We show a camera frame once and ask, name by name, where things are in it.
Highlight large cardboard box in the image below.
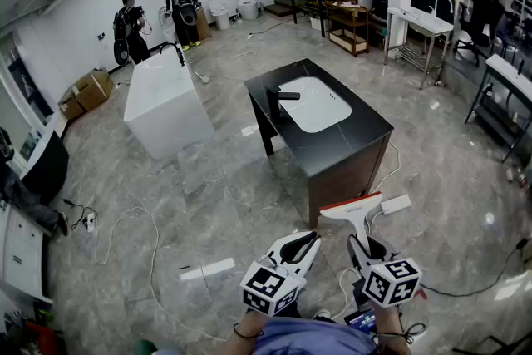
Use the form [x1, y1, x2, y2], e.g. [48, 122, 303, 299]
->
[73, 69, 114, 112]

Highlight black left wristband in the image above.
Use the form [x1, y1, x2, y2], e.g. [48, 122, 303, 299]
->
[232, 322, 265, 340]

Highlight black bathtub faucet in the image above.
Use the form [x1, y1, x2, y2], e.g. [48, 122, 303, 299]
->
[159, 42, 187, 67]

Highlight person's blue shirt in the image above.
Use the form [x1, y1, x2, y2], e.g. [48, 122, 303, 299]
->
[253, 316, 377, 355]

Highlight black wristband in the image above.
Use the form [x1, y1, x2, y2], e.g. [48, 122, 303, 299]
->
[376, 328, 407, 341]
[232, 322, 265, 340]

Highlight black table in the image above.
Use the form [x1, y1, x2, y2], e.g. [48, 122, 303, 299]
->
[243, 57, 395, 229]

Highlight white-topped black frame washstand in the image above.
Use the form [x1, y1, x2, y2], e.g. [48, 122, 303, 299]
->
[464, 53, 532, 163]

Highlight white bathtub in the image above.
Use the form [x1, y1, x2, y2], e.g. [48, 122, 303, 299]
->
[123, 50, 216, 161]

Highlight white sink stand with faucet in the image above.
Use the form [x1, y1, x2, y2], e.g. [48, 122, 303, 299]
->
[382, 0, 455, 91]

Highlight small white toilet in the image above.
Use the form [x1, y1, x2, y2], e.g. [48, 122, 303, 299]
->
[207, 0, 231, 31]

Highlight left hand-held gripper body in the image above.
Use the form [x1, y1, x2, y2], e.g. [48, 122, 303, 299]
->
[239, 249, 308, 318]

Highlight white power strip cable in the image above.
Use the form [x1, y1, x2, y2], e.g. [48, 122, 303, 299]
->
[365, 139, 402, 229]

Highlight long black floor cable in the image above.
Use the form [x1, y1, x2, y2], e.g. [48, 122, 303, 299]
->
[419, 239, 531, 298]

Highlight white and red squeegee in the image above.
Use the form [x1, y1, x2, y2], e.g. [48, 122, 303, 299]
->
[318, 190, 383, 253]

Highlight phone with lit screen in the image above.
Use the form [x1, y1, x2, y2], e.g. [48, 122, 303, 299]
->
[343, 308, 377, 334]

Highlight small white socket with cables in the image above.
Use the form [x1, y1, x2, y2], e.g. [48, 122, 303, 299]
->
[62, 198, 100, 234]

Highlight black sink faucet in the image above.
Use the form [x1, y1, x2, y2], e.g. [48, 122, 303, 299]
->
[264, 85, 301, 133]

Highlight black and white counter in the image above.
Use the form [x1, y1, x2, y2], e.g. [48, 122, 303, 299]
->
[7, 111, 70, 205]

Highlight wooden shelf cart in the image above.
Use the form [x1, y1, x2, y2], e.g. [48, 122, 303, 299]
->
[322, 0, 371, 57]

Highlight person's right forearm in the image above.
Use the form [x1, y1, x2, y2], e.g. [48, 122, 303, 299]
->
[373, 303, 412, 355]

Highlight long white floor cable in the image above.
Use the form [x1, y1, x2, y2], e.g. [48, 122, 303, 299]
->
[94, 205, 228, 342]

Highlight person's left forearm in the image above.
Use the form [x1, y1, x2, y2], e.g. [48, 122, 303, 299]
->
[215, 309, 275, 355]

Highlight tall cardboard box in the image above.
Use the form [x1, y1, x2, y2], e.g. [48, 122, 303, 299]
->
[195, 7, 213, 42]

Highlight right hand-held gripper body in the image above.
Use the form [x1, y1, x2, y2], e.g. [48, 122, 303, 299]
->
[352, 255, 423, 308]

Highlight black office chair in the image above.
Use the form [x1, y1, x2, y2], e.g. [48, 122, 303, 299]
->
[452, 0, 506, 67]

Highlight black right wristband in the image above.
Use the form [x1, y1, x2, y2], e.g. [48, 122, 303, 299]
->
[376, 328, 407, 341]

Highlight white power strip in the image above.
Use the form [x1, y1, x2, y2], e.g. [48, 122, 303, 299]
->
[380, 194, 412, 216]

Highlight small cardboard box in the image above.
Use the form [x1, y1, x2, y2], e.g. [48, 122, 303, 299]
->
[57, 89, 86, 121]

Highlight white sink basin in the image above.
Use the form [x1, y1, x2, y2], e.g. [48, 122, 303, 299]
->
[277, 76, 352, 134]

